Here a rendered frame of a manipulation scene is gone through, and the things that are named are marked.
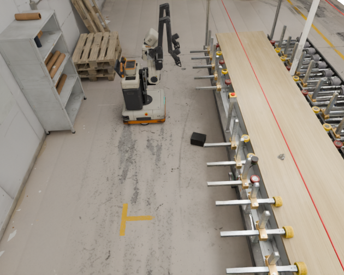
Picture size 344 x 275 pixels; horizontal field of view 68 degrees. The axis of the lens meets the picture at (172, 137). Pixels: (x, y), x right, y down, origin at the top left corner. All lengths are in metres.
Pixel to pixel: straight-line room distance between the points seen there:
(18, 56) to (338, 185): 3.65
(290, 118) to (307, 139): 0.33
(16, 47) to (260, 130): 2.93
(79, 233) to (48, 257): 0.37
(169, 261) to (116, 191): 1.10
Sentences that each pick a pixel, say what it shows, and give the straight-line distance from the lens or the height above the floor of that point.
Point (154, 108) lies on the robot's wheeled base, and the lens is 3.98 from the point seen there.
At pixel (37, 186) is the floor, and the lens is 3.86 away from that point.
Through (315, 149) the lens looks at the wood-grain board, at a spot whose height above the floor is 0.90.
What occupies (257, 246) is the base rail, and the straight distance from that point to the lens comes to 2.32.
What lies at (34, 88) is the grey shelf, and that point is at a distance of 3.93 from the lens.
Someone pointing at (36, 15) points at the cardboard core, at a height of 1.61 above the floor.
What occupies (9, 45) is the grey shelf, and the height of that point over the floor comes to 1.49.
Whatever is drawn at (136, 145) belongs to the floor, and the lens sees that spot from 3.83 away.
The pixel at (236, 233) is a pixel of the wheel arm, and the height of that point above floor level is 0.96.
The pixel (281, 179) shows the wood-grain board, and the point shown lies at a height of 0.90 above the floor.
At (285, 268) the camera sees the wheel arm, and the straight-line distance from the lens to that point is 2.04.
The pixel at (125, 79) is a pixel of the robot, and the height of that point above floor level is 0.81.
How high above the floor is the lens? 2.81
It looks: 46 degrees down
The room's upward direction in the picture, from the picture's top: 4 degrees counter-clockwise
